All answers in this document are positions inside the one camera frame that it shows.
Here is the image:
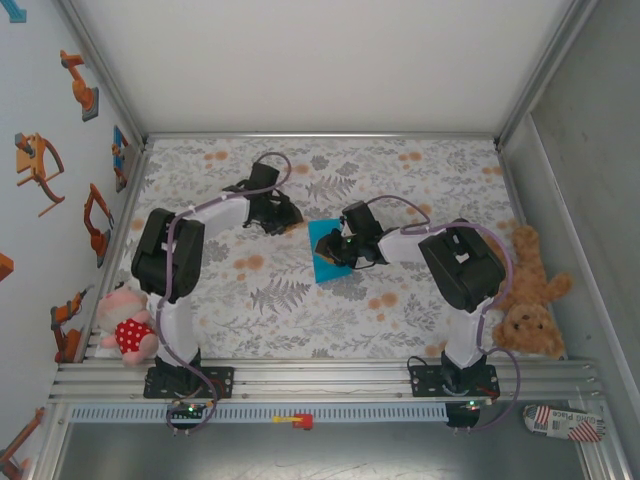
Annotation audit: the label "teal cloth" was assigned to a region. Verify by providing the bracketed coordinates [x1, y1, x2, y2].
[308, 218, 369, 285]

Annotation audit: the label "floral print tablecloth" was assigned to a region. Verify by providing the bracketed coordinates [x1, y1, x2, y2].
[85, 137, 570, 362]

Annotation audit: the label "red and yellow small tool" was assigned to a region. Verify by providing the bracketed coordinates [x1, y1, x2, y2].
[272, 413, 315, 431]

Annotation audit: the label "pink plush toy polka dots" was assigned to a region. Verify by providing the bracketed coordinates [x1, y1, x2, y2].
[96, 285, 160, 369]

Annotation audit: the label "brown teddy bear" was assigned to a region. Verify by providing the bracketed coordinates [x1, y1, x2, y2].
[492, 224, 575, 361]

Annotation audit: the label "small circuit board green LED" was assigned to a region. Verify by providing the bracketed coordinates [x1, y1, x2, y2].
[447, 398, 494, 417]
[166, 399, 214, 422]

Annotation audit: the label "stars and stripes printed pouch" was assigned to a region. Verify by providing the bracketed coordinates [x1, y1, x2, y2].
[523, 403, 607, 444]

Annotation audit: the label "aluminium frame crossbar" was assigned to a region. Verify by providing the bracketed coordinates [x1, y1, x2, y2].
[144, 131, 501, 142]

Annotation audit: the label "aluminium mounting rail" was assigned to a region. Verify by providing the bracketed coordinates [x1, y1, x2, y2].
[48, 357, 609, 405]

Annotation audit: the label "white slotted cable duct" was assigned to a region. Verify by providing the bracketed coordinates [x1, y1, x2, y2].
[67, 403, 450, 424]

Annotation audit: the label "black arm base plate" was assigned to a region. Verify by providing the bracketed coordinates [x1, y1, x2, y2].
[408, 364, 500, 399]
[143, 366, 236, 400]

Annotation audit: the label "blue and orange wall sticker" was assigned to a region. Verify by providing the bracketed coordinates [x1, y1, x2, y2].
[110, 124, 131, 194]

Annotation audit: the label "purple cable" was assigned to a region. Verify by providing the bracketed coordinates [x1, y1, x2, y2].
[154, 151, 295, 436]
[364, 194, 524, 434]

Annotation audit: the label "aluminium frame post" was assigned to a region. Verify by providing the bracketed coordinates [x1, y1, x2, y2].
[493, 0, 600, 149]
[58, 0, 150, 149]

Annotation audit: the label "orange gripper claw wall sticker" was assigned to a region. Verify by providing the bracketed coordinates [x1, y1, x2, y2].
[13, 132, 67, 218]

